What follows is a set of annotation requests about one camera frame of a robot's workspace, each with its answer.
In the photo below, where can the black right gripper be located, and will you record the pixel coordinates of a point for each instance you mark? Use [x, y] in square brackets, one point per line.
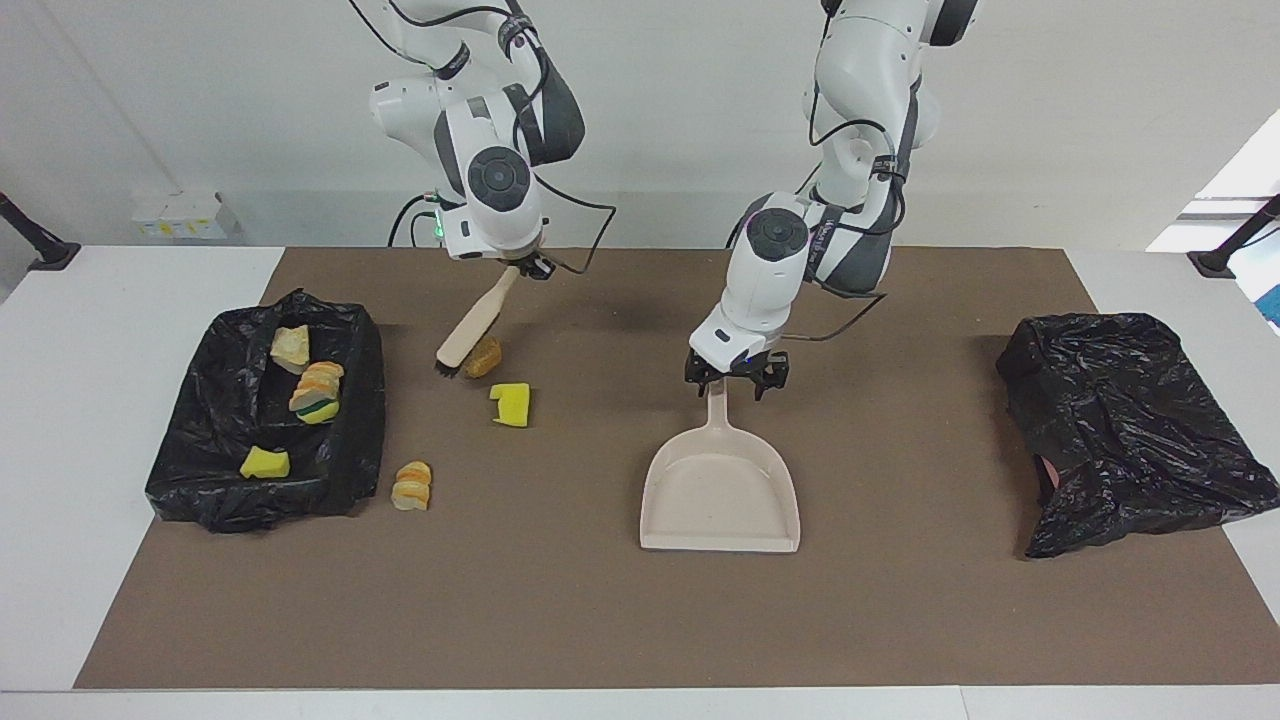
[535, 264]

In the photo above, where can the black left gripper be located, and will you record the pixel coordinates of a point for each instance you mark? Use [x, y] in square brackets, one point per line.
[735, 370]

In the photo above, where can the beige hand brush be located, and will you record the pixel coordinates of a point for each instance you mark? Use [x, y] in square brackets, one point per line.
[470, 330]

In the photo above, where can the brown bread roll toy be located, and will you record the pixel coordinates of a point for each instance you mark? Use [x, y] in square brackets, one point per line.
[487, 358]

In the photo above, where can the beige plastic dustpan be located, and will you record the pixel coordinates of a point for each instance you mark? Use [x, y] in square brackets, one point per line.
[720, 500]

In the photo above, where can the notched yellow sponge block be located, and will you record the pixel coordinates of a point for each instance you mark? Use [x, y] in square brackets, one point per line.
[512, 405]

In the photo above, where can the striped toy croissant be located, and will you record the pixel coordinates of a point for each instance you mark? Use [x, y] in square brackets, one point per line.
[320, 383]
[412, 487]

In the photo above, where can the pale toast slice toy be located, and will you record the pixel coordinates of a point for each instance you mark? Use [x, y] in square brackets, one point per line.
[291, 347]

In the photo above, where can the yellow green sponge piece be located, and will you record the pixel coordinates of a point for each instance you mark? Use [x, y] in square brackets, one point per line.
[322, 412]

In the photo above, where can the small curved yellow sponge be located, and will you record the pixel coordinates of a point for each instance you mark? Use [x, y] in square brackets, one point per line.
[265, 463]

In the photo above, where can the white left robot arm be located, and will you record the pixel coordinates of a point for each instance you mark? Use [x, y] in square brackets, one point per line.
[770, 280]

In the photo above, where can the pink bin under bag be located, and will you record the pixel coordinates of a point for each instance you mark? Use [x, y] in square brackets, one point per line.
[1045, 472]

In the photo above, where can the open black trash bag bin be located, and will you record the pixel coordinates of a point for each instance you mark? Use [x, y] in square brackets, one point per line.
[200, 470]

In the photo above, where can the crumpled black trash bag bin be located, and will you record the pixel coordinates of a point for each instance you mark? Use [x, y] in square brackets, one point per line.
[1130, 420]

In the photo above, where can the brown table mat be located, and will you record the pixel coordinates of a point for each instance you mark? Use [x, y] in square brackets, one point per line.
[900, 600]

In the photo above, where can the white box on floor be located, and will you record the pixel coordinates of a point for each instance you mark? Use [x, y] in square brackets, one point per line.
[185, 215]

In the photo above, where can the light blue object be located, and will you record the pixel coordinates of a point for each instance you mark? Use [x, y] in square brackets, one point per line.
[1272, 300]

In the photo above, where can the black camera stand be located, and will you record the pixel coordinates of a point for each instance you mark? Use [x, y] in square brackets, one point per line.
[40, 245]
[1225, 255]

